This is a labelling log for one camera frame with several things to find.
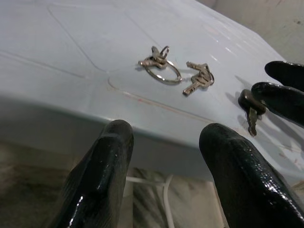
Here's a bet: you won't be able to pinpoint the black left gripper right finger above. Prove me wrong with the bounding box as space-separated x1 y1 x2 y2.
199 123 304 228

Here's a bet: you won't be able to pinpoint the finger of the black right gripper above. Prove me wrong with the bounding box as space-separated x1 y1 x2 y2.
264 60 304 83
251 82 304 124

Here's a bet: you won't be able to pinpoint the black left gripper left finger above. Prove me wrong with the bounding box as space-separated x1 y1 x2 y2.
46 119 135 228

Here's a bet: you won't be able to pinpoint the key with black head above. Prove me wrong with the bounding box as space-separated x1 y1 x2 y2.
238 89 267 137

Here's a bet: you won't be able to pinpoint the white cable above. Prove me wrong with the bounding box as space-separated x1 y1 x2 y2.
161 175 175 228
125 176 167 186

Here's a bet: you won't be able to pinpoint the silver key bunch small ring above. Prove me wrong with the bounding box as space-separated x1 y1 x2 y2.
182 61 215 96

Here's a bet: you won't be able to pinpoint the silver keys on large ring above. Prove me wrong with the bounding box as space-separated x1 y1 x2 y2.
138 45 183 86

